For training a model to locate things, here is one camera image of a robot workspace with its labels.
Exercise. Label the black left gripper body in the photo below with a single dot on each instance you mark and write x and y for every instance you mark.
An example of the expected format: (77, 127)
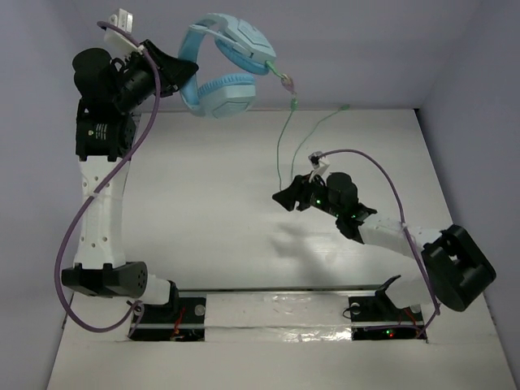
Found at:
(158, 69)

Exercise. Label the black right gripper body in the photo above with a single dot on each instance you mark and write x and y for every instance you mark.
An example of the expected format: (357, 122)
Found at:
(314, 195)

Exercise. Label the light blue headphones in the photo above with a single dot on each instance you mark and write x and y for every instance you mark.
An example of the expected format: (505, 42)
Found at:
(231, 54)

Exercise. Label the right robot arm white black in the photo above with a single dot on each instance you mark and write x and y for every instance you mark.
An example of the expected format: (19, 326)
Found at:
(453, 269)

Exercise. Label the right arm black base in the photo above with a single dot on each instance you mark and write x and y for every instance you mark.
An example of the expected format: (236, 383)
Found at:
(374, 317)

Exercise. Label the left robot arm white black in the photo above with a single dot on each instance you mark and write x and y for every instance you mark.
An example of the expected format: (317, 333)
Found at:
(111, 89)

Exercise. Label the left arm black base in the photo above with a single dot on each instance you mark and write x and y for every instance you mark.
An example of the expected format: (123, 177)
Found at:
(181, 321)

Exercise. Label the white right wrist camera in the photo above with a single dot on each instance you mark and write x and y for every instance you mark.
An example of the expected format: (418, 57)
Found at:
(319, 163)

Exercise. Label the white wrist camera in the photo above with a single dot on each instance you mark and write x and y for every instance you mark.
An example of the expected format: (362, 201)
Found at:
(319, 163)
(117, 39)

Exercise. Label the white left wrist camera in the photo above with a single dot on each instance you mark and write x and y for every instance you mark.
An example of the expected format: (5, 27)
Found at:
(117, 39)

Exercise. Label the purple tag on cable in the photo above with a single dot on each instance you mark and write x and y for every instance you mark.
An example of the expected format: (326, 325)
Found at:
(288, 83)

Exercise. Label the metal rail with silver tape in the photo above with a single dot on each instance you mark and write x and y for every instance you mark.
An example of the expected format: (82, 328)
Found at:
(278, 314)

